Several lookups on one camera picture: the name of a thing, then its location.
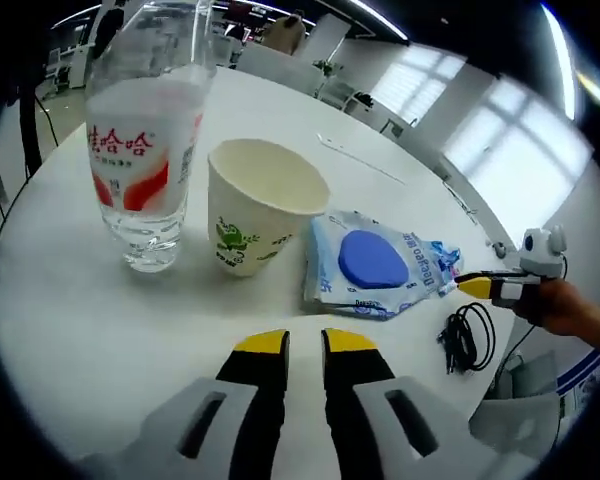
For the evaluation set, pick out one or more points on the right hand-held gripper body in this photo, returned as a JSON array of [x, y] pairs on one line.
[[542, 250]]

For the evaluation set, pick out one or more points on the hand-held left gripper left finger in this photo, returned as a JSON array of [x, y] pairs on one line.
[[250, 400]]

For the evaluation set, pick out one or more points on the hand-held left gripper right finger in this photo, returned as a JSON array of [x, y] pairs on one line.
[[360, 400]]

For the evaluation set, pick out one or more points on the blue white wet wipes packet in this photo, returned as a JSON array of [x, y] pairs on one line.
[[370, 257]]

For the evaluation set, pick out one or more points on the white paper cup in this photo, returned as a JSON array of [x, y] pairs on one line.
[[250, 225]]

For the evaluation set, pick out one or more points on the clear plastic water bottle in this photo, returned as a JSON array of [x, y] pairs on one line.
[[140, 150]]

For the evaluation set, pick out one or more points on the person's right hand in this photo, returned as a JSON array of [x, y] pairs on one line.
[[565, 307]]

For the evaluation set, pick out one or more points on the small grey round object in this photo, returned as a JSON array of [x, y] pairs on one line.
[[499, 248]]

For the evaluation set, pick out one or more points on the window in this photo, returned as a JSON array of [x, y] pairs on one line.
[[520, 150], [415, 80]]

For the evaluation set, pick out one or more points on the grey office chair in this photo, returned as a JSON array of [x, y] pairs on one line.
[[520, 420]]

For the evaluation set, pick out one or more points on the ceiling light strip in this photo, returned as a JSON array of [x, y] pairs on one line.
[[562, 60], [380, 17]]

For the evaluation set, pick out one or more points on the black bag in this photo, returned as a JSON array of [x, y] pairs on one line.
[[364, 99]]

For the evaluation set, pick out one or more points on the white office chair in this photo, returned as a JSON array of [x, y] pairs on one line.
[[337, 94]]

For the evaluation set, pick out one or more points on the green potted plant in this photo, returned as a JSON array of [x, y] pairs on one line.
[[321, 66]]

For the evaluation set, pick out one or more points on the white low partition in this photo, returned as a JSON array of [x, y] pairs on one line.
[[280, 70]]

